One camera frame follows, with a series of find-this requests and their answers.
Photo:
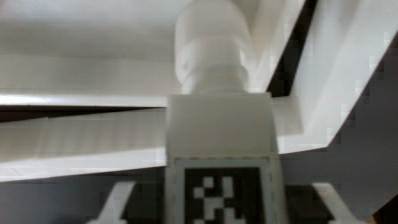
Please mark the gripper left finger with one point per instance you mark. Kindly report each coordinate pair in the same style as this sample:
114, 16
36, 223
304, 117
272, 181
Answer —
134, 204

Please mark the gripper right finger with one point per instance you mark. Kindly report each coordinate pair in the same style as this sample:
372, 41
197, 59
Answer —
317, 206

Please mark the white square tabletop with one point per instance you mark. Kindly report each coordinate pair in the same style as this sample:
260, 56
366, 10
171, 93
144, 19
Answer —
87, 52

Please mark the white L-shaped fence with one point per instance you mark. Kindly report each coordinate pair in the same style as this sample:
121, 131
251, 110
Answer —
318, 42

